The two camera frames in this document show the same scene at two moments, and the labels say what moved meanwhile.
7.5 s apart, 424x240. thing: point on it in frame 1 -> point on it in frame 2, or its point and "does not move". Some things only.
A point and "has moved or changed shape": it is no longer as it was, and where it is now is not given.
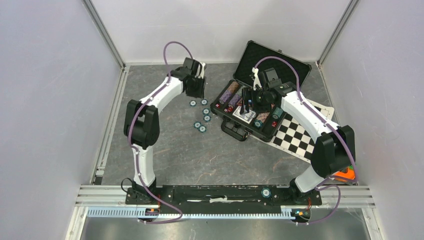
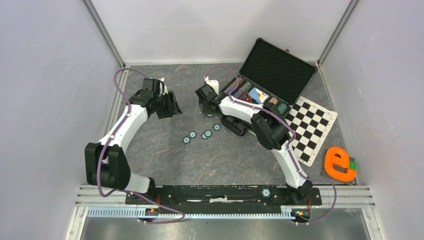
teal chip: [207, 118] -> [216, 127]
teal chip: [193, 103] -> [186, 140]
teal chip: [204, 102] has moved or changed shape
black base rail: [224, 199] does not move
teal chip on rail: [266, 192] does not move
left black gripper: [199, 93] -> [173, 108]
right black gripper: [246, 95] -> [203, 108]
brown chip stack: [233, 87] has moved or changed shape
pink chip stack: [262, 116] has moved or changed shape
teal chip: [197, 124] -> [204, 136]
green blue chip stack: [276, 113] has moved or changed shape
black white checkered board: [292, 138] does not move
